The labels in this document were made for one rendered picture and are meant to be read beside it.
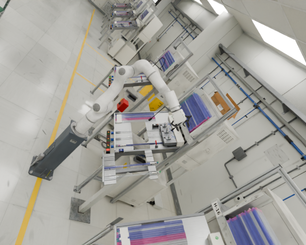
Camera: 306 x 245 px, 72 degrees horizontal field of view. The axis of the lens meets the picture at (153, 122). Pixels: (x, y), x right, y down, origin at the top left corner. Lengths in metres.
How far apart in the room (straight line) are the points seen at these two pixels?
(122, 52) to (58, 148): 4.83
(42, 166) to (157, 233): 1.36
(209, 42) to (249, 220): 4.34
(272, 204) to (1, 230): 2.09
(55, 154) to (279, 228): 1.97
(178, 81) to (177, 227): 2.36
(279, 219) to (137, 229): 1.00
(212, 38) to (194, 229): 4.36
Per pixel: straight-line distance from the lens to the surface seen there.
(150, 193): 2.91
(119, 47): 6.61
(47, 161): 2.41
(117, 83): 1.81
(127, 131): 2.48
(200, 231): 1.83
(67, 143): 2.18
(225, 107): 2.66
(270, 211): 1.82
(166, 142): 2.29
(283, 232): 1.78
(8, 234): 2.24
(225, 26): 5.41
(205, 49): 5.40
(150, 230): 1.78
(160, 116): 2.74
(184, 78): 3.53
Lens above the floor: 1.98
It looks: 21 degrees down
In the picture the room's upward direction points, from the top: 49 degrees clockwise
